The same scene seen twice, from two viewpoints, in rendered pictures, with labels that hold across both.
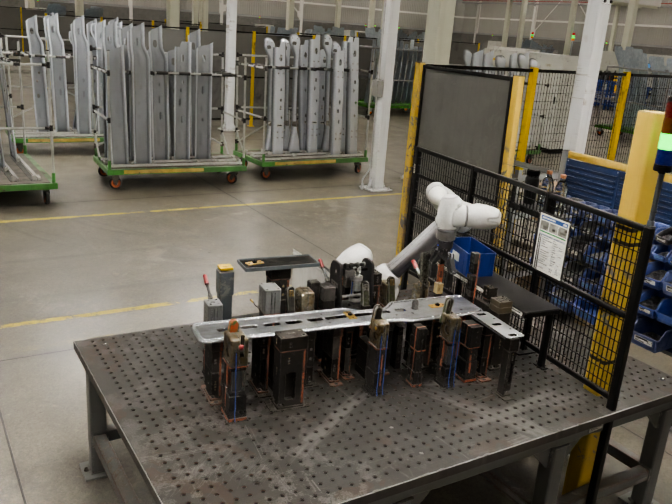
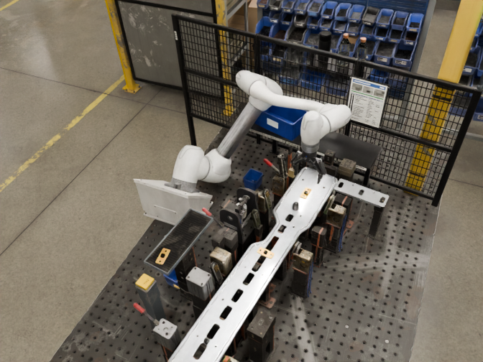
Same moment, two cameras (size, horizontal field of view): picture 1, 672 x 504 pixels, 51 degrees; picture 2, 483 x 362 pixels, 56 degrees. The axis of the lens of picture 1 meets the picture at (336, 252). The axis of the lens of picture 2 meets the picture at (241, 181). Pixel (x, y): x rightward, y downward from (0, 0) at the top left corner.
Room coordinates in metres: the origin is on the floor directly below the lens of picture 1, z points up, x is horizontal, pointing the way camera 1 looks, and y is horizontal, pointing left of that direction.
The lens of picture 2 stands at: (1.87, 0.70, 2.88)
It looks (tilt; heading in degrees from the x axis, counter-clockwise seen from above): 45 degrees down; 329
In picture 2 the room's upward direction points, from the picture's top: 3 degrees counter-clockwise
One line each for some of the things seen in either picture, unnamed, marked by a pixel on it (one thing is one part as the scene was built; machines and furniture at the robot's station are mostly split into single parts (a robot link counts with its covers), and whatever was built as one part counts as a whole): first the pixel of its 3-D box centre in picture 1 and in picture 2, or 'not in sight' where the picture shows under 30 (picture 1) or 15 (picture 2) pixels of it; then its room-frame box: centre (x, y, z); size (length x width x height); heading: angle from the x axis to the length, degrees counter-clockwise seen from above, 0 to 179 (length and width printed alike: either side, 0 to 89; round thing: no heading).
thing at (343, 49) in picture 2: (546, 189); (343, 50); (3.54, -1.04, 1.53); 0.06 x 0.06 x 0.20
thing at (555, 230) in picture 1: (551, 245); (366, 102); (3.32, -1.05, 1.30); 0.23 x 0.02 x 0.31; 26
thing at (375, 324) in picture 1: (376, 356); (301, 273); (2.84, -0.21, 0.87); 0.12 x 0.09 x 0.35; 26
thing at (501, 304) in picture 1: (496, 333); (343, 185); (3.17, -0.81, 0.88); 0.08 x 0.08 x 0.36; 26
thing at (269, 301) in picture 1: (268, 328); (203, 299); (2.98, 0.28, 0.90); 0.13 x 0.10 x 0.41; 26
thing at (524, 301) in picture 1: (487, 281); (306, 136); (3.54, -0.81, 1.02); 0.90 x 0.22 x 0.03; 26
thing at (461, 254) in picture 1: (468, 256); (279, 117); (3.71, -0.73, 1.10); 0.30 x 0.17 x 0.13; 16
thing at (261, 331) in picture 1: (346, 317); (264, 256); (2.96, -0.07, 1.00); 1.38 x 0.22 x 0.02; 116
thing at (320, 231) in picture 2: (417, 355); (317, 246); (2.94, -0.40, 0.84); 0.11 x 0.08 x 0.29; 26
